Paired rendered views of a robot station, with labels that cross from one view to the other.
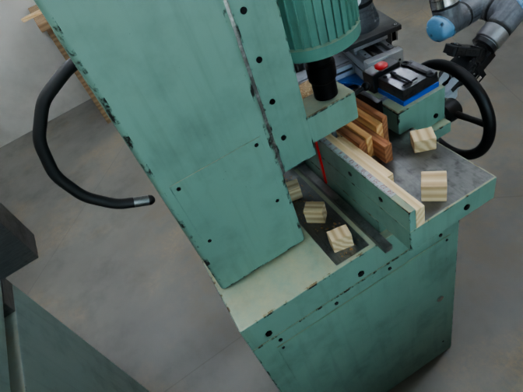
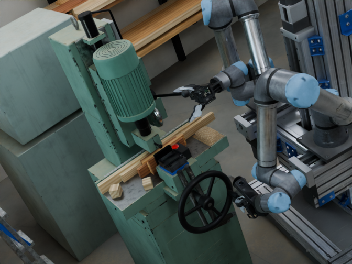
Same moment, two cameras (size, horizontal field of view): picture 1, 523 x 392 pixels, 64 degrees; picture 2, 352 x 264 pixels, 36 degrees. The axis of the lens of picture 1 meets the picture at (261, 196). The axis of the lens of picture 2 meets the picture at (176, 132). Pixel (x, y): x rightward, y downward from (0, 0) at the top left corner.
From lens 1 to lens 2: 2.41 m
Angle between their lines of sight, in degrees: 60
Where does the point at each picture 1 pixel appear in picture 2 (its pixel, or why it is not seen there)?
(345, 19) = (121, 112)
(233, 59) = (88, 94)
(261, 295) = (101, 169)
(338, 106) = (141, 140)
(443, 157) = (138, 193)
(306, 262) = not seen: hidden behind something
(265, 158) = (102, 128)
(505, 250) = not seen: outside the picture
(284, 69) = (111, 109)
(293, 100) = (116, 121)
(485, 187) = (119, 209)
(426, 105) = (166, 177)
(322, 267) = not seen: hidden behind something
